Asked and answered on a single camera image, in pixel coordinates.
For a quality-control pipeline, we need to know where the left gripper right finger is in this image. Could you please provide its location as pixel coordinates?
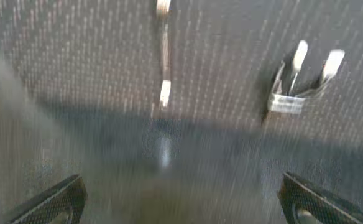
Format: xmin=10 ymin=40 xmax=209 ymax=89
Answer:
xmin=277 ymin=172 xmax=363 ymax=224

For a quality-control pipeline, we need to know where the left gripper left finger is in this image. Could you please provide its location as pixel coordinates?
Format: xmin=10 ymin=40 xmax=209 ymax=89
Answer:
xmin=5 ymin=174 xmax=88 ymax=224

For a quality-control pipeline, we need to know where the black pegboard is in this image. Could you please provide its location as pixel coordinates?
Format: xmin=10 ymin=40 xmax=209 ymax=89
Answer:
xmin=0 ymin=0 xmax=363 ymax=152

